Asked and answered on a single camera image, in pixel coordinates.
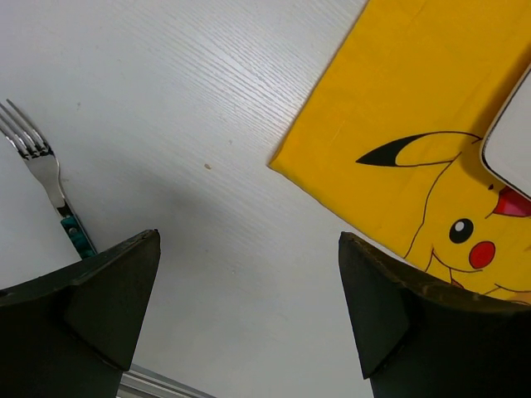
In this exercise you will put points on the yellow Pikachu cloth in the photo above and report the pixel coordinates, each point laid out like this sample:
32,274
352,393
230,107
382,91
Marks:
391,136

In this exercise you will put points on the white rectangular plate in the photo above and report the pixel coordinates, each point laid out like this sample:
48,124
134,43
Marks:
505,150

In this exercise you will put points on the aluminium table frame rail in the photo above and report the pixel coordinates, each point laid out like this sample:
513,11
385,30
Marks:
142,383

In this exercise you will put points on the teal handled cutlery piece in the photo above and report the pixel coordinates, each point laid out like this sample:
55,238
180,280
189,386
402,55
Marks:
40,159

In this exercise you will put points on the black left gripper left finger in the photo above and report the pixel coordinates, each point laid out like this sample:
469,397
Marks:
73,332

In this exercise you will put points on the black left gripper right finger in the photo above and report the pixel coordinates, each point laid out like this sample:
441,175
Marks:
418,336

